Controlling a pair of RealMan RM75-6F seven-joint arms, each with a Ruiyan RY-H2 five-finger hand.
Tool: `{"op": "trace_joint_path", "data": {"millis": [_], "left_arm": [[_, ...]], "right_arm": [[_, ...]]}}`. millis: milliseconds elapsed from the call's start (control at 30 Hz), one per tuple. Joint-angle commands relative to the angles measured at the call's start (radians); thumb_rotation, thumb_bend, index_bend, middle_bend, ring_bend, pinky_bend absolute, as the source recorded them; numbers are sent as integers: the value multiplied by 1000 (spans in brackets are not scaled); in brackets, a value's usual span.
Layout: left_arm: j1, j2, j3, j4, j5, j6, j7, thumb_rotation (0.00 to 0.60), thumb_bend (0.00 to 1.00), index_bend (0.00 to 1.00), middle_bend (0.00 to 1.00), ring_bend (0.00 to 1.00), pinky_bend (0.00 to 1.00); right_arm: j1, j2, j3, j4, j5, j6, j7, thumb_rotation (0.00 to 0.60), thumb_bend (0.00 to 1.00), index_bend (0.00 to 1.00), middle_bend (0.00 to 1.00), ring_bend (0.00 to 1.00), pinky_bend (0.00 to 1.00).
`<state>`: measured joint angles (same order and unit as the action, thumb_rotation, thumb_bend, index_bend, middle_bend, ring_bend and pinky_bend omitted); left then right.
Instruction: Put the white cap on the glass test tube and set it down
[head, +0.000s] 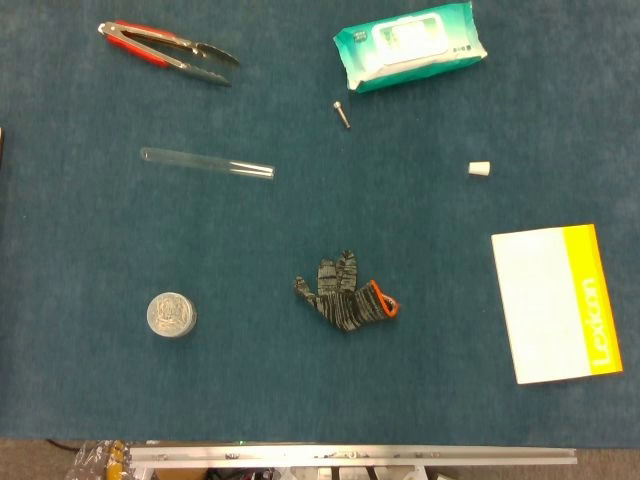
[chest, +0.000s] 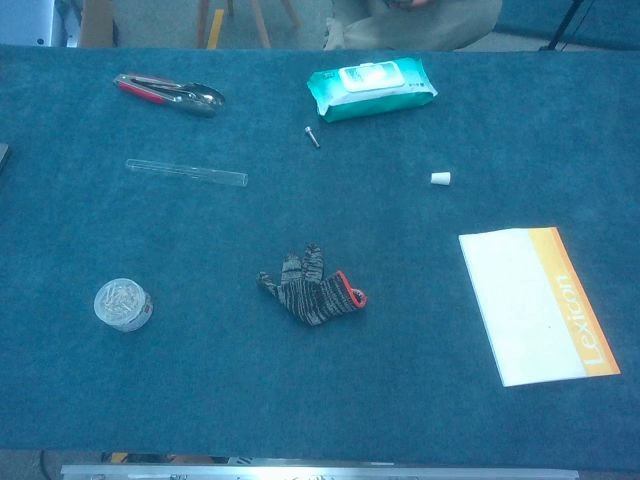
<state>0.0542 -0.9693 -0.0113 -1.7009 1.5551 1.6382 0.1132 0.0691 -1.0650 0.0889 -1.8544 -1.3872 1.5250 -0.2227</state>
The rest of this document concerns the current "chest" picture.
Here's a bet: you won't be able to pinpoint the clear round jar of clips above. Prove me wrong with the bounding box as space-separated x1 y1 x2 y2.
93 277 155 334

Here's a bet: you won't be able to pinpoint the grey knit work glove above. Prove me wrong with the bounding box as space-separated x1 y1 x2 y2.
256 243 369 329

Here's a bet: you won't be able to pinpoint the black tripod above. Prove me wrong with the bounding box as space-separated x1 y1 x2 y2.
538 0 586 52

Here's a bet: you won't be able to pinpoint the aluminium frame rail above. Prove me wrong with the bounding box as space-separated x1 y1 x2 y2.
59 462 581 480

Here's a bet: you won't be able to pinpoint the blue table cloth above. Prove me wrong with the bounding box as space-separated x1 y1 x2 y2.
0 43 640 459

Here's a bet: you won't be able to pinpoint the silver metal cabinet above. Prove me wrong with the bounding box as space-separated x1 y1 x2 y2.
0 0 69 48

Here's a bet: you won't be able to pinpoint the wooden stool legs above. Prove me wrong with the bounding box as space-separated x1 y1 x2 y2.
195 0 302 50

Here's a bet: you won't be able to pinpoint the metal tongs with red handle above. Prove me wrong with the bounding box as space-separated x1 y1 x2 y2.
112 73 227 119

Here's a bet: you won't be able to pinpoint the seated person in beige clothes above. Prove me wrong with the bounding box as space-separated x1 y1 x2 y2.
323 0 504 52

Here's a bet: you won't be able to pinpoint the clear glass test tube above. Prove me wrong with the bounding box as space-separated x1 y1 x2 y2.
125 158 250 189

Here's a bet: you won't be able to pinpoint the white and orange Lexicon book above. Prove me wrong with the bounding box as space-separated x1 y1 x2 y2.
458 226 622 388

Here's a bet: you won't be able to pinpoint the teal wet wipes pack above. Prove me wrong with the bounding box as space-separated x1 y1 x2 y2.
306 56 439 124

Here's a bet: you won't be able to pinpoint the brown cardboard box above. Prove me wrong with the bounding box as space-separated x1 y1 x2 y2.
78 0 117 49

